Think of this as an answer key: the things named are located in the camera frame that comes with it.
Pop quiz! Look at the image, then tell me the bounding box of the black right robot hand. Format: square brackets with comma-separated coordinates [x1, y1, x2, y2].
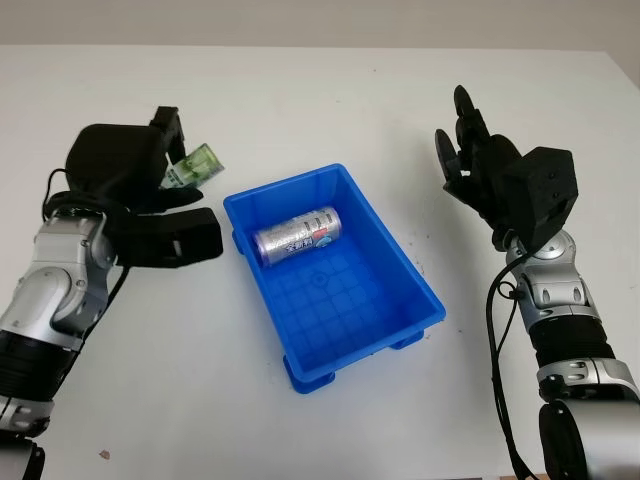
[434, 84, 527, 252]

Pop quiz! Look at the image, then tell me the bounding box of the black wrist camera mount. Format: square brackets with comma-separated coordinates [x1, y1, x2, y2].
[105, 207, 225, 270]
[498, 146, 582, 252]

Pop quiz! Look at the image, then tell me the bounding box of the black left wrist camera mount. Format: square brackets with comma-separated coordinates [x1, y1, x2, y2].
[105, 207, 225, 270]

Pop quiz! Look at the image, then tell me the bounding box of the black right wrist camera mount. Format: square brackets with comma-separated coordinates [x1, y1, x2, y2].
[498, 146, 582, 252]

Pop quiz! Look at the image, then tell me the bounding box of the blue plastic tray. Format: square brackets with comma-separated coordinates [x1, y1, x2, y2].
[222, 162, 447, 397]

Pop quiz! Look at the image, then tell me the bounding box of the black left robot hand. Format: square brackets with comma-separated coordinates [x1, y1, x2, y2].
[65, 105, 206, 217]

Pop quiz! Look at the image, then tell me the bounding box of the green tissue packet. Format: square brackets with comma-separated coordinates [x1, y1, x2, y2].
[159, 143, 225, 192]

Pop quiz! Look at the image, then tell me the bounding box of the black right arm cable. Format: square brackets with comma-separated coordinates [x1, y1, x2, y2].
[487, 239, 537, 480]

